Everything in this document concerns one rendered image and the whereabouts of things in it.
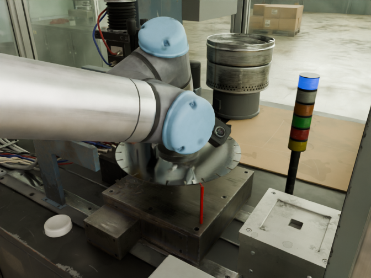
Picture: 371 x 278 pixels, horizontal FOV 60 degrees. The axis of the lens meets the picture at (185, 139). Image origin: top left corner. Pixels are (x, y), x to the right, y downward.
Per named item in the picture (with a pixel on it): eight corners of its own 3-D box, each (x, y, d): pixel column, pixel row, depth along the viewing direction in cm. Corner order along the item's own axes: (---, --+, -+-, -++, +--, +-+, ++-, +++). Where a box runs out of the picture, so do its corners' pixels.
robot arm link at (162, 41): (122, 33, 50) (161, 5, 53) (138, 81, 59) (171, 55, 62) (156, 57, 47) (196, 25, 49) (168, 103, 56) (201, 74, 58)
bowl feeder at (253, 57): (275, 109, 166) (285, 36, 149) (252, 131, 143) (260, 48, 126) (221, 98, 181) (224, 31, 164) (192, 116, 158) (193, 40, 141)
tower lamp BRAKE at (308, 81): (319, 86, 76) (322, 74, 75) (314, 91, 73) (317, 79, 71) (300, 83, 78) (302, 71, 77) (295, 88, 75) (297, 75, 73)
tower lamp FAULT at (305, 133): (309, 135, 82) (312, 124, 81) (305, 142, 78) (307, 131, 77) (292, 131, 84) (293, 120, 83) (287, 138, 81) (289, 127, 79)
